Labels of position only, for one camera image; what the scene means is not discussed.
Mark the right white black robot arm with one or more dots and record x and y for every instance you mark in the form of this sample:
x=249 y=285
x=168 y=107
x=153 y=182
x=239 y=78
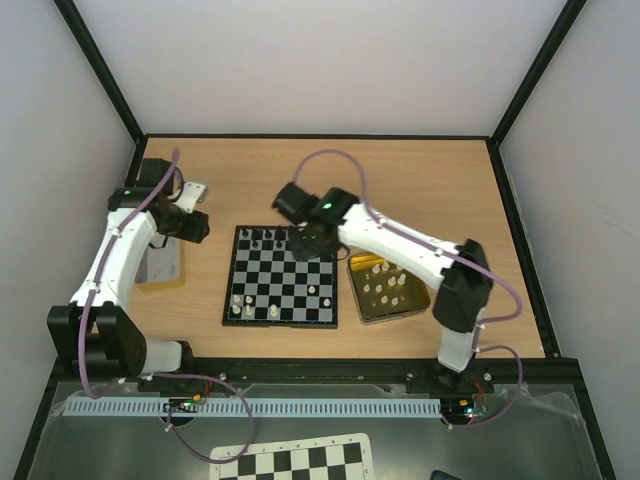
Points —
x=458 y=273

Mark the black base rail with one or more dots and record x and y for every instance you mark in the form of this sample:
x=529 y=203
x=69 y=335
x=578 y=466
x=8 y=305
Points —
x=417 y=376

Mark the black aluminium frame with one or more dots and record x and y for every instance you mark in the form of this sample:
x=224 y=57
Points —
x=554 y=368

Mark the printed checkerboard sheet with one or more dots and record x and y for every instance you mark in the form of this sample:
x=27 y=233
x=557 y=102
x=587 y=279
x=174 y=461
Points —
x=347 y=457

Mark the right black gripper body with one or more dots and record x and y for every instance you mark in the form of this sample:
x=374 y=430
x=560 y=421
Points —
x=307 y=247

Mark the black phone corner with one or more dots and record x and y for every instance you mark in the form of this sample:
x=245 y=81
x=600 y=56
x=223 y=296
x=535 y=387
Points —
x=441 y=475

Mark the black silver chess board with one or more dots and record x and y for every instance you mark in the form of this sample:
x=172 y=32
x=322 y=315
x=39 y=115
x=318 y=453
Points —
x=262 y=266

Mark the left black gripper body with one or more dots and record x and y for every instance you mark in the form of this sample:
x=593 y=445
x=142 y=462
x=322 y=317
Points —
x=179 y=229

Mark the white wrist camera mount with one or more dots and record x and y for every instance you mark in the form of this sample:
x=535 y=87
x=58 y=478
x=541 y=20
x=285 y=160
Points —
x=193 y=193

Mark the gold tin with pieces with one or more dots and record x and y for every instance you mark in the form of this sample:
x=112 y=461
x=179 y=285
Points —
x=384 y=291

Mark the white slotted cable duct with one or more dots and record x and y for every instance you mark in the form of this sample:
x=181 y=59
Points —
x=260 y=408

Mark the silver gold tin lid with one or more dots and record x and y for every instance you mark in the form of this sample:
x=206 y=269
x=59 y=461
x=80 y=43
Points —
x=162 y=264

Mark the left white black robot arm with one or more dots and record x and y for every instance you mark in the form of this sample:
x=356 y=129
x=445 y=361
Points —
x=93 y=334

